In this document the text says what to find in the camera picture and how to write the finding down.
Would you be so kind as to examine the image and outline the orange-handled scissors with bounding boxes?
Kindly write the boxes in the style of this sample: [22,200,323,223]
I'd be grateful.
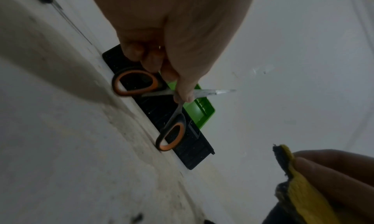
[111,67,237,152]

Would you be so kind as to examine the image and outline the green lid black toolbox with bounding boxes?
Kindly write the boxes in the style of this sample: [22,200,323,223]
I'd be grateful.
[101,44,216,171]

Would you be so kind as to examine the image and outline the yellow cloth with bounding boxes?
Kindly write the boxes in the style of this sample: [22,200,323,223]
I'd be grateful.
[263,144,360,224]

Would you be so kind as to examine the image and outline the person's right hand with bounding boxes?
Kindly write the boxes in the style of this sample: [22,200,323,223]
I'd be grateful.
[292,149,374,224]

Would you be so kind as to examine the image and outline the person's left hand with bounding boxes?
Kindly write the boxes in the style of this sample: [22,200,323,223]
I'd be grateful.
[87,0,259,104]

